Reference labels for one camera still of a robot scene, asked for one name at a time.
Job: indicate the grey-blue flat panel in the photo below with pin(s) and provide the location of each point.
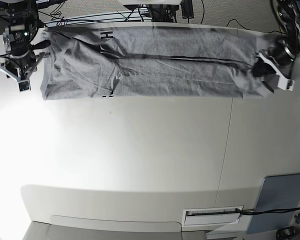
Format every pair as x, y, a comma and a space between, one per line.
277, 192

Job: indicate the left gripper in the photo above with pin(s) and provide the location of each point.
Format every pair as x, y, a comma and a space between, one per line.
267, 65

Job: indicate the black device bottom right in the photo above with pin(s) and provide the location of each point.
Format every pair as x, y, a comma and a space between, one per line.
286, 233

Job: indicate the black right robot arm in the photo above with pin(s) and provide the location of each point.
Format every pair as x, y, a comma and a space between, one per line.
23, 25

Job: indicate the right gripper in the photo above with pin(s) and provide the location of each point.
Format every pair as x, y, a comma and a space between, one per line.
21, 65

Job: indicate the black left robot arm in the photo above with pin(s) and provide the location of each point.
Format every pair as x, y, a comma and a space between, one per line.
285, 48

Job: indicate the grey T-shirt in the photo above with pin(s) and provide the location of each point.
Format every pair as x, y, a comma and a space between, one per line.
150, 61

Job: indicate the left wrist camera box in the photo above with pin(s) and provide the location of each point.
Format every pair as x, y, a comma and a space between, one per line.
285, 83

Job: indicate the robot base frame with cables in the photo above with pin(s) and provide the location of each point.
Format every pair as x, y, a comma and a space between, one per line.
163, 13

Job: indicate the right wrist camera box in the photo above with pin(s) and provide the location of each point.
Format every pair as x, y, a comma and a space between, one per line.
24, 85

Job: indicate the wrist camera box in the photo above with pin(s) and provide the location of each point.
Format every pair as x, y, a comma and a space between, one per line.
285, 83
24, 85

